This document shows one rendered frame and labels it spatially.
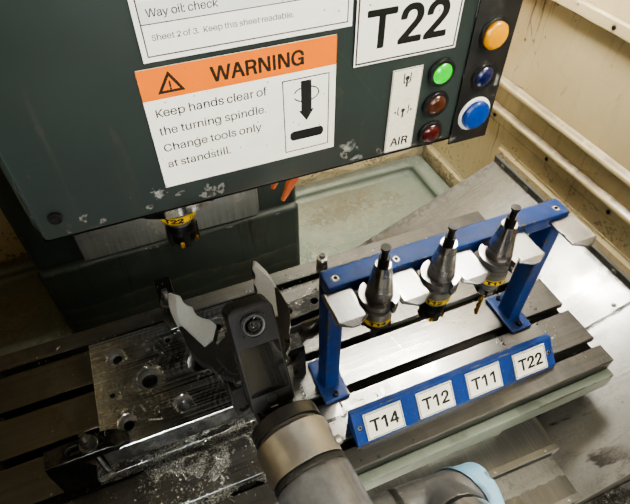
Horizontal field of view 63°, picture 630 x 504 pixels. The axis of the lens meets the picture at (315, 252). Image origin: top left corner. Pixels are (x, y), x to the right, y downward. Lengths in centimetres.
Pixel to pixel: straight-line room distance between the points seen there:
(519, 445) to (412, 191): 104
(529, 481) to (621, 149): 77
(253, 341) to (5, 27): 31
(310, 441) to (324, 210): 144
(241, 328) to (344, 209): 143
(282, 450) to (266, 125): 29
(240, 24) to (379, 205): 155
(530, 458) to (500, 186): 80
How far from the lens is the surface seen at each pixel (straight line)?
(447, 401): 107
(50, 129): 42
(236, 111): 43
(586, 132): 147
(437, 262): 81
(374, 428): 101
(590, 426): 137
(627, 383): 141
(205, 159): 45
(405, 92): 50
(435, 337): 117
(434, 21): 48
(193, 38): 40
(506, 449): 127
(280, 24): 41
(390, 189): 199
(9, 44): 40
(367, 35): 45
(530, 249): 94
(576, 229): 101
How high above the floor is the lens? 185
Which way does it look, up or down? 47 degrees down
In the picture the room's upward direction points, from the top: straight up
